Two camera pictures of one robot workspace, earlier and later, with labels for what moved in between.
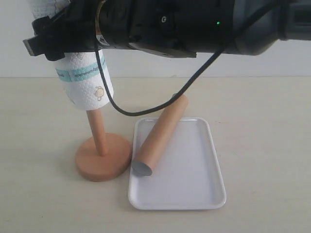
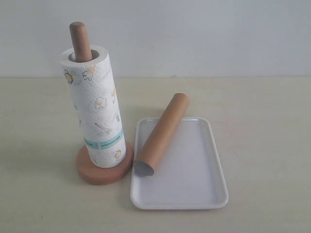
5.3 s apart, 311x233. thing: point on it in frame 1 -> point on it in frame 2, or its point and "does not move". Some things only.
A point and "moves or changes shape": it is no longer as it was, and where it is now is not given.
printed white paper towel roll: (78, 73) moves or changes shape
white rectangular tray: (187, 176) does not move
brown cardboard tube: (161, 135) does not move
